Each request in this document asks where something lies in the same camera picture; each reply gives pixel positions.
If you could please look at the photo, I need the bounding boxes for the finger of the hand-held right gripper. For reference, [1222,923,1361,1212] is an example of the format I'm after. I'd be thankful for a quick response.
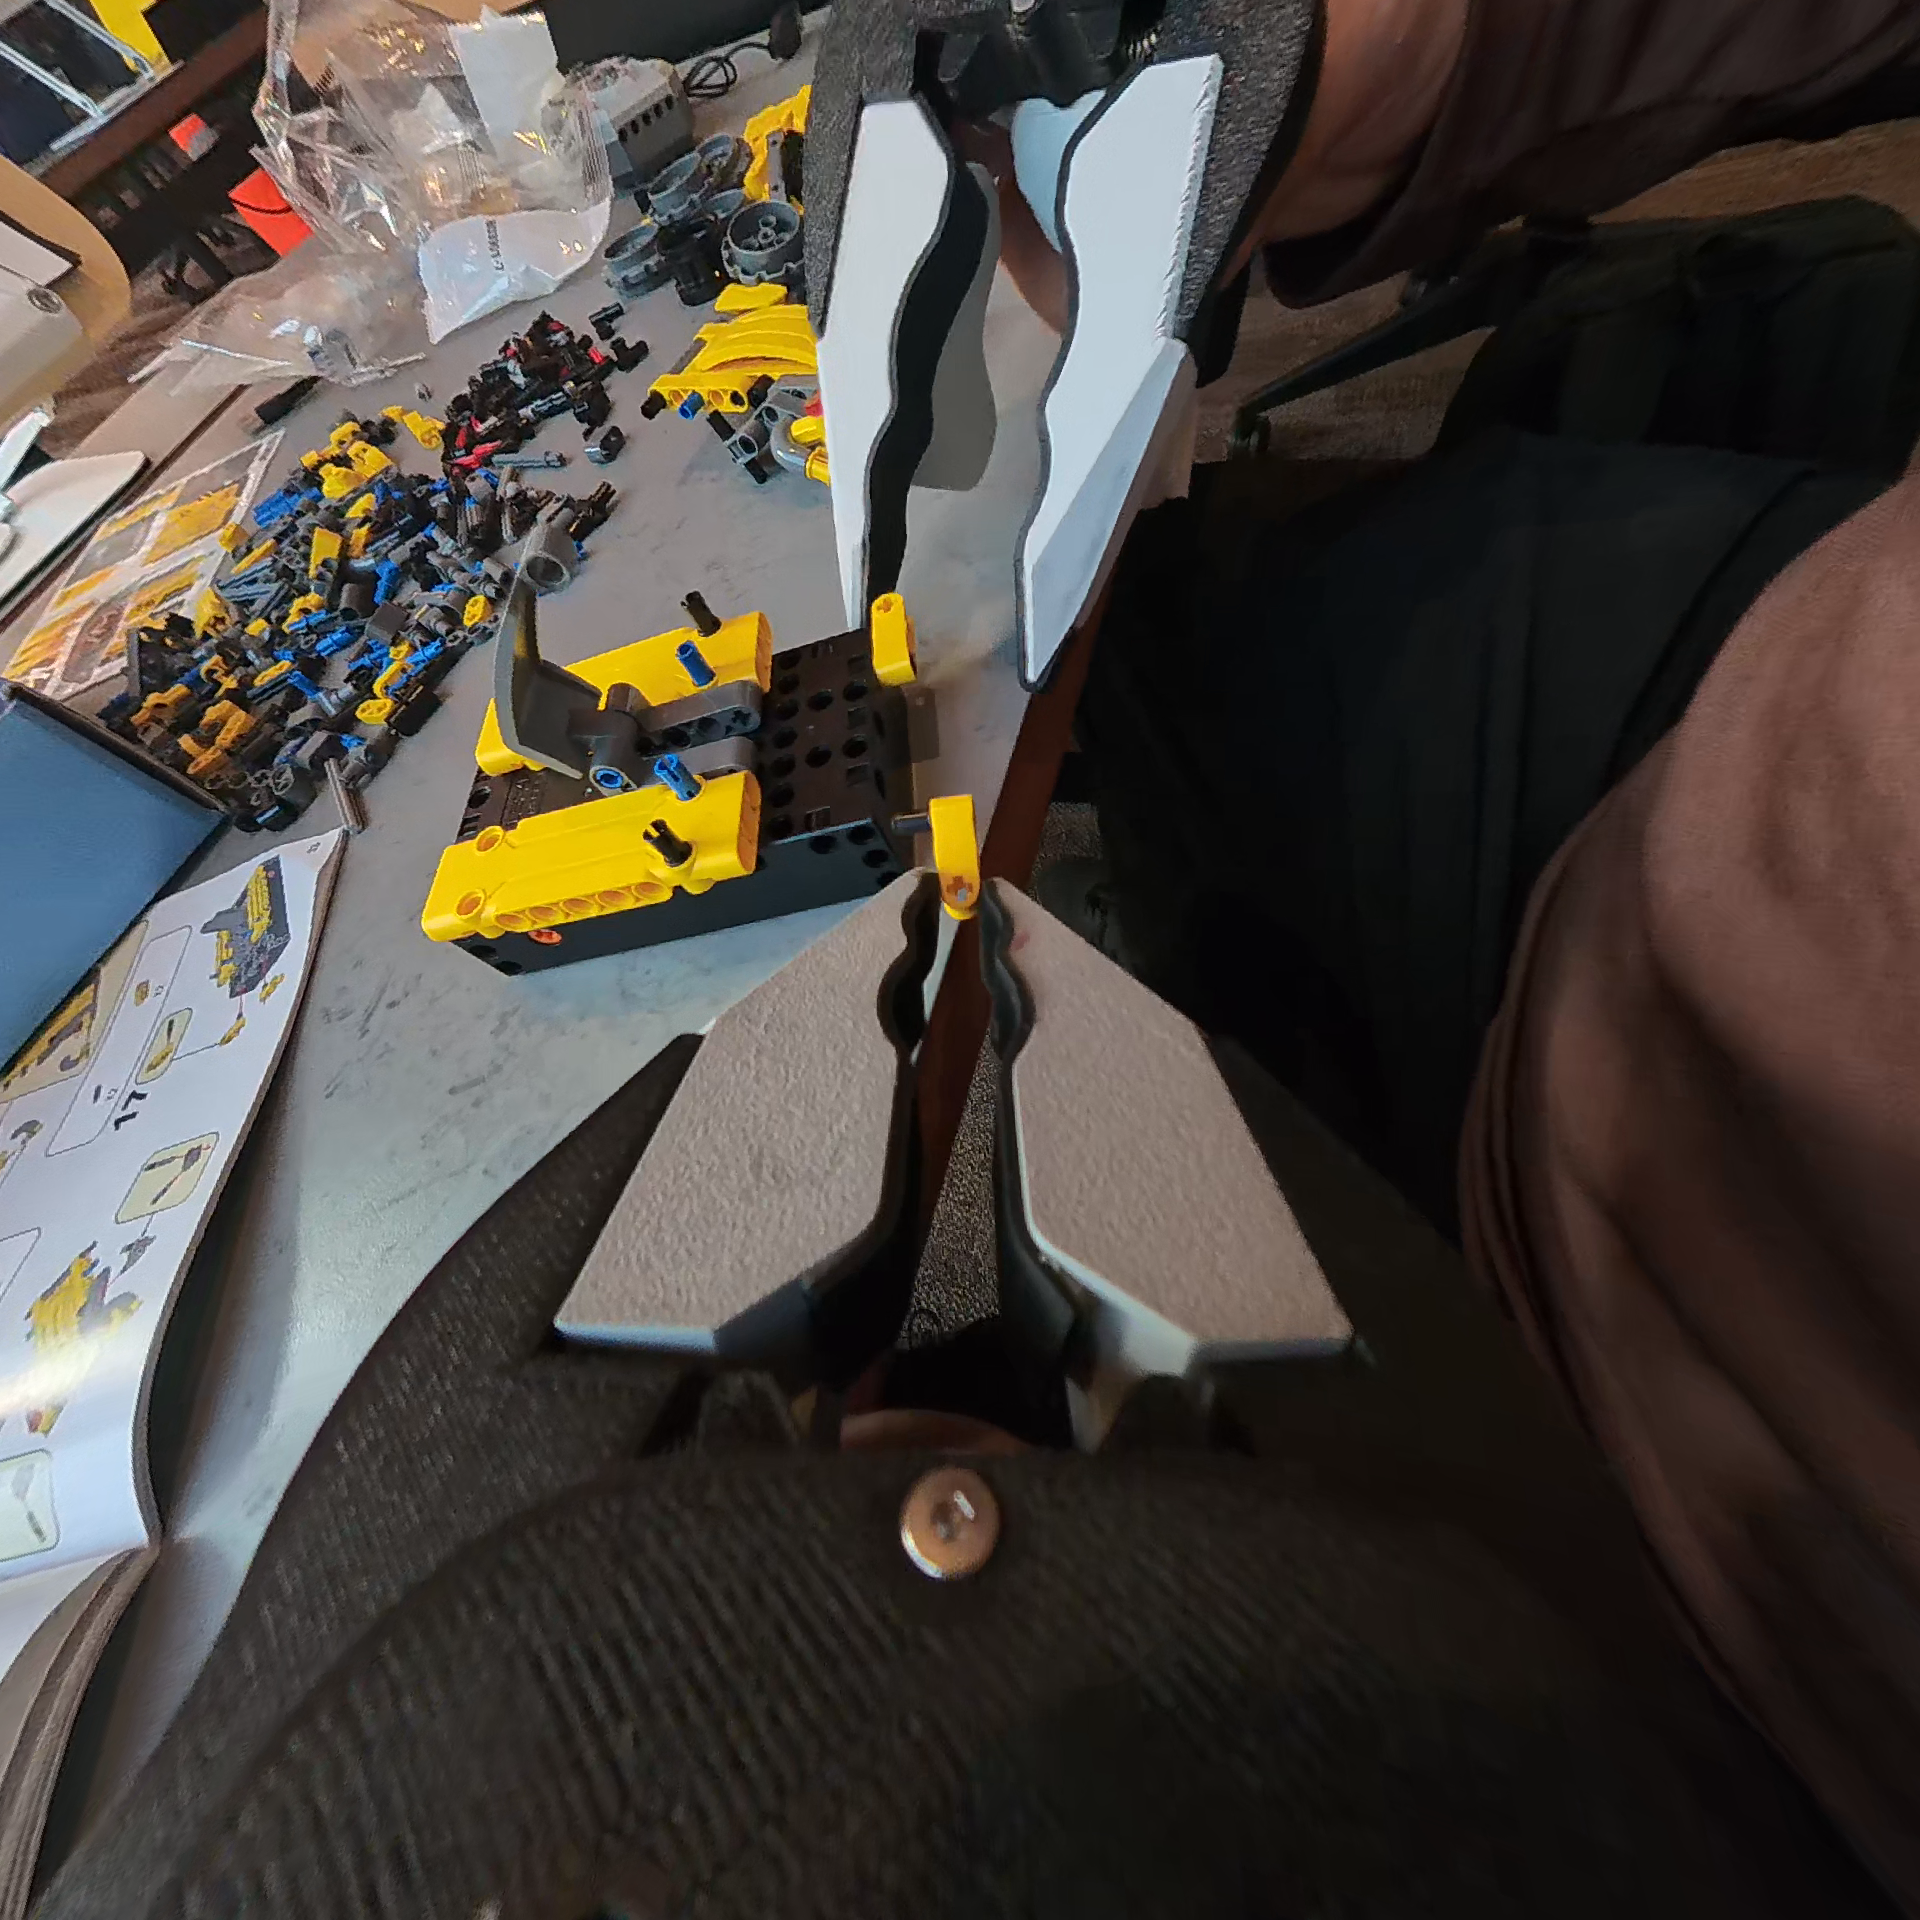
[1012,54,1224,692]
[811,93,1003,607]

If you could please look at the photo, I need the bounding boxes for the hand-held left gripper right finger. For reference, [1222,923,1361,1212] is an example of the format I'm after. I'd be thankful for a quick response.
[978,876,1359,1454]

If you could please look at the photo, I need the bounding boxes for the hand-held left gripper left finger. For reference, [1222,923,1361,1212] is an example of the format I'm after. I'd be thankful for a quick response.
[552,876,939,1365]

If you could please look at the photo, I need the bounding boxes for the black and yellow brick assembly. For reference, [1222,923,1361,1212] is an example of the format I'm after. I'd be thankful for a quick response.
[421,500,944,979]

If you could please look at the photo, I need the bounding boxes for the instruction booklet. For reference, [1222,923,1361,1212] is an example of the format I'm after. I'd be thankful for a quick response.
[0,825,349,1703]

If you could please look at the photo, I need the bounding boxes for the person's right forearm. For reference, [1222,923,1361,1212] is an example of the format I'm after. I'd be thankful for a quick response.
[1252,0,1920,301]

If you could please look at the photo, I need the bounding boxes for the yellow and grey brick module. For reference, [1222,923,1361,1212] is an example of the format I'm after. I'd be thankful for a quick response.
[642,277,843,483]

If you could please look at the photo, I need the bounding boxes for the crumpled clear plastic bags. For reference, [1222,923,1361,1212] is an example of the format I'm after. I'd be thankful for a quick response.
[143,0,618,393]

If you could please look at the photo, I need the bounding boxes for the person's brown shirt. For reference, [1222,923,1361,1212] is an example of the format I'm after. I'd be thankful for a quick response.
[1459,500,1920,1891]

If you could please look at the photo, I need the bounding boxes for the pile of loose brick pieces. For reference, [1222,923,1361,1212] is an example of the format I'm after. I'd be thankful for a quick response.
[98,307,654,834]

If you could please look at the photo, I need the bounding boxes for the blue cardboard box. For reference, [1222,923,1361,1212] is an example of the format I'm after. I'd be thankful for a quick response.
[0,680,239,1069]

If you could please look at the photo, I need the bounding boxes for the yellow printed leaflet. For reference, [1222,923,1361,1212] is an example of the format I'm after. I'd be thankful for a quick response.
[0,431,288,694]

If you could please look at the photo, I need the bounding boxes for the white flat device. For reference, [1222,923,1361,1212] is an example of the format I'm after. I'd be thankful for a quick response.
[0,412,152,602]

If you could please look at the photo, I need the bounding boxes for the grey motor box with cable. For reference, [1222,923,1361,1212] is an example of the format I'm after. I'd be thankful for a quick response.
[558,59,699,192]

